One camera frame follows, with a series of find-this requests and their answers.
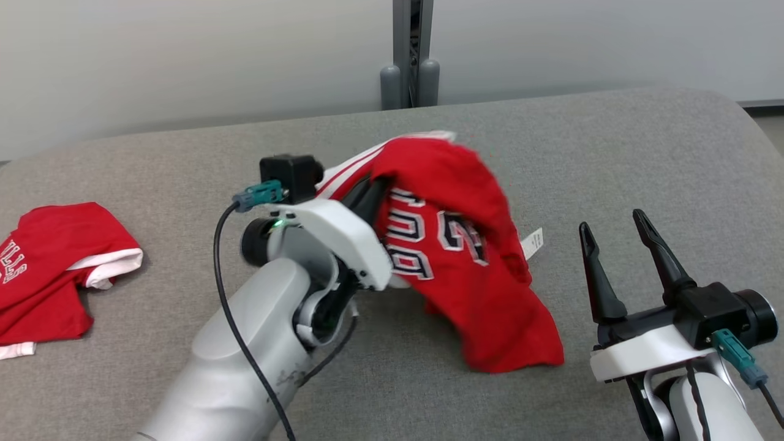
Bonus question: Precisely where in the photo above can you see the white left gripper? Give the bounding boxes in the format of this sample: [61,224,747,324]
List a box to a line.
[273,176,393,307]

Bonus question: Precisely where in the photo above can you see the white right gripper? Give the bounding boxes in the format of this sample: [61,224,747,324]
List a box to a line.
[579,209,714,383]

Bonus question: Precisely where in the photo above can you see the red number 23 jersey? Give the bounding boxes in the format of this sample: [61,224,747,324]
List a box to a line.
[315,130,565,374]

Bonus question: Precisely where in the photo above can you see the red white-trimmed shorts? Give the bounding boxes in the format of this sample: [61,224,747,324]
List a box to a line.
[0,202,144,361]

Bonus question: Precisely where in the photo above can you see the left black cable teal connector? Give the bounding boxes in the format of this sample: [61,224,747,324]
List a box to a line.
[213,181,298,441]

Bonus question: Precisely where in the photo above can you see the black cable teal connector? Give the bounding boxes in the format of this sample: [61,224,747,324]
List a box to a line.
[213,181,298,441]
[712,329,784,429]

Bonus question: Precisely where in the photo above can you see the right black cable teal connector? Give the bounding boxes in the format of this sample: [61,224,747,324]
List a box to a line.
[712,329,784,429]

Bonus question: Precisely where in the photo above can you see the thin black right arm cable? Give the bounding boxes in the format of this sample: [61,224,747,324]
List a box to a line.
[685,364,711,441]

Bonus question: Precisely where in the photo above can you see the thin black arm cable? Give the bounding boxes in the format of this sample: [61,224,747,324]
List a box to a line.
[685,364,711,441]
[297,300,359,386]

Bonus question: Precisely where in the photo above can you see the grey metal partition post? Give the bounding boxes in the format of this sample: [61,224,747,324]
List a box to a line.
[380,0,440,111]

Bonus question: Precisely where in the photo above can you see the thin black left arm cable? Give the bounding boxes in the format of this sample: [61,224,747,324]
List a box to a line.
[297,300,359,386]

